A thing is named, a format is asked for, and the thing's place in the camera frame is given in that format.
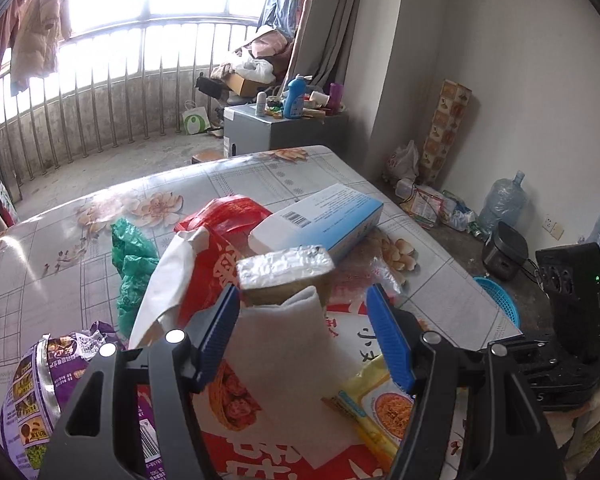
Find purple snack bag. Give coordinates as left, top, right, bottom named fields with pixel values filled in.
left=0, top=321, right=166, bottom=480

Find beige hanging jacket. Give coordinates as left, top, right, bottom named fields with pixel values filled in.
left=11, top=0, right=73, bottom=96

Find yellow noodle packet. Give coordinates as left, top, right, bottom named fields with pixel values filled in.
left=322, top=355, right=418, bottom=468

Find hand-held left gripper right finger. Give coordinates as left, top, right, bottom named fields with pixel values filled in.
left=366, top=283, right=567, bottom=480

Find blue detergent bottle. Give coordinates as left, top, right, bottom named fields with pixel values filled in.
left=282, top=75, right=313, bottom=120

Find clear plastic wrapper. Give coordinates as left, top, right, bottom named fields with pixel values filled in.
left=330, top=255, right=406, bottom=306

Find tall patterned box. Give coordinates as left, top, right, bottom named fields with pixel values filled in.
left=420, top=79, right=473, bottom=186

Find wall socket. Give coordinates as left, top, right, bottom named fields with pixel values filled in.
left=542, top=215, right=565, bottom=241

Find floral tablecloth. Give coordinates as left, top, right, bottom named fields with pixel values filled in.
left=0, top=146, right=523, bottom=480

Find grey curtain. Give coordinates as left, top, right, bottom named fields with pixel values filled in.
left=287, top=0, right=381, bottom=106

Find silver foil packet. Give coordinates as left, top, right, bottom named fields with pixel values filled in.
left=236, top=244, right=337, bottom=307

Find blue hanging clothes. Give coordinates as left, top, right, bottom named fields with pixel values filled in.
left=260, top=0, right=311, bottom=43

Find red plastic bag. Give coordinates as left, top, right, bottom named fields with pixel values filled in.
left=174, top=195, right=273, bottom=346

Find white and green paper bag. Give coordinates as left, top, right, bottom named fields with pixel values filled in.
left=181, top=100, right=212, bottom=136

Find cardboard box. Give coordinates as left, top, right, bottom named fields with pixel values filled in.
left=222, top=71, right=276, bottom=97

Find red and white printed bag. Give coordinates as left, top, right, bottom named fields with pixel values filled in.
left=190, top=300, right=471, bottom=480

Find crumpled plastic wrappers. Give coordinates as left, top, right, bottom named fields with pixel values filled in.
left=440, top=190, right=481, bottom=233

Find colourful snack packet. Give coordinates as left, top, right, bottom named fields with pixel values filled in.
left=402, top=185, right=443, bottom=228

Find blue plastic basket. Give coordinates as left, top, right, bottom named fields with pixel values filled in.
left=472, top=276, right=522, bottom=328

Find black bag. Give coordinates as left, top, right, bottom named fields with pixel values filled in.
left=195, top=74, right=231, bottom=103

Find pink hanging garment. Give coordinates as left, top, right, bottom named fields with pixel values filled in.
left=0, top=0, right=33, bottom=103

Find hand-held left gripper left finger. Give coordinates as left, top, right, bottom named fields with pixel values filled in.
left=39, top=284, right=242, bottom=480

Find blue and white box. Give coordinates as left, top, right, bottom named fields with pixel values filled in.
left=248, top=183, right=385, bottom=267

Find metal balcony railing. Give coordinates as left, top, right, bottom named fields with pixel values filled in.
left=0, top=14, right=261, bottom=186

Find white plastic bag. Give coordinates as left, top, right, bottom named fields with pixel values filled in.
left=384, top=140, right=421, bottom=183

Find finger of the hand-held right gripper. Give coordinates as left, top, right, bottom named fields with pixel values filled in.
left=500, top=334, right=565, bottom=362

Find pile of clothes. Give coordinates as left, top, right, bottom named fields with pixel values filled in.
left=211, top=25, right=295, bottom=83

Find grey cabinet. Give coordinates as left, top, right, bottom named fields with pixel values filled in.
left=223, top=104, right=350, bottom=158

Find green plastic bag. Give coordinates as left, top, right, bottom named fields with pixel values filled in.
left=111, top=217, right=161, bottom=333

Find person's fuzzy clothing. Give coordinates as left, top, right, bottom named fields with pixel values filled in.
left=545, top=389, right=600, bottom=480

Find white paper wrapper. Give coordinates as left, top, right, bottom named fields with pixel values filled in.
left=128, top=226, right=211, bottom=348

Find black rice cooker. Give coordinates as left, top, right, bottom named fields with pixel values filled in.
left=481, top=221, right=530, bottom=280

